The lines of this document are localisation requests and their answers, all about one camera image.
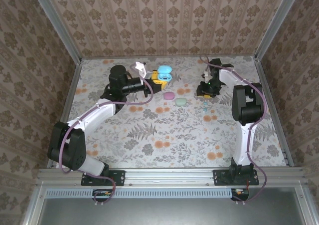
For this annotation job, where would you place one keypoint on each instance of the blue earbud charging case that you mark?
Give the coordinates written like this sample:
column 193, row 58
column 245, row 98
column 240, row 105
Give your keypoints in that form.
column 164, row 70

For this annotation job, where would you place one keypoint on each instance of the pink earbud charging case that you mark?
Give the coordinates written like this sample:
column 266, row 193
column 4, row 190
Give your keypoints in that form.
column 168, row 96

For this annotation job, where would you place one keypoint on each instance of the green earbud charging case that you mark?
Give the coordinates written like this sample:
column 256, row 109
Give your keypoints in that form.
column 180, row 102

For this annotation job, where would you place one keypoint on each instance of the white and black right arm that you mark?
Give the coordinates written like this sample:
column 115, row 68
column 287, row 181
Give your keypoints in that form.
column 245, row 140

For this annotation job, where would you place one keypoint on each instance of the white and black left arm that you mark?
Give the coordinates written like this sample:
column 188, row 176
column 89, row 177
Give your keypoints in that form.
column 92, row 117

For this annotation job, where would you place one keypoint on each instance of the floral patterned table covering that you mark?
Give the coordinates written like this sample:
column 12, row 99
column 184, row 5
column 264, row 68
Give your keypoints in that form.
column 174, row 140

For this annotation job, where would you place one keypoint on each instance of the black connector box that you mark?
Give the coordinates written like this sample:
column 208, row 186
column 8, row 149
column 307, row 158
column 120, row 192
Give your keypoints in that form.
column 102, row 193
column 240, row 193

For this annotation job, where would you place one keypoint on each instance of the grey metal panel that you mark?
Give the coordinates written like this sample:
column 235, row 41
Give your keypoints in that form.
column 162, row 212

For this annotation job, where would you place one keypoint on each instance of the aluminium side rail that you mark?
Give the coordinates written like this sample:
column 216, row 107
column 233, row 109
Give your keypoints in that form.
column 271, row 97
column 72, row 90

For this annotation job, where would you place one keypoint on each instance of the aluminium frame post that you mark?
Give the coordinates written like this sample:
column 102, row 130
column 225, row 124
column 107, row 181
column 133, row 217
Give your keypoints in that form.
column 276, row 23
column 57, row 25

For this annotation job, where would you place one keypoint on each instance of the long aluminium base rail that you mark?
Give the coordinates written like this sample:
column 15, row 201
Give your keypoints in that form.
column 169, row 176

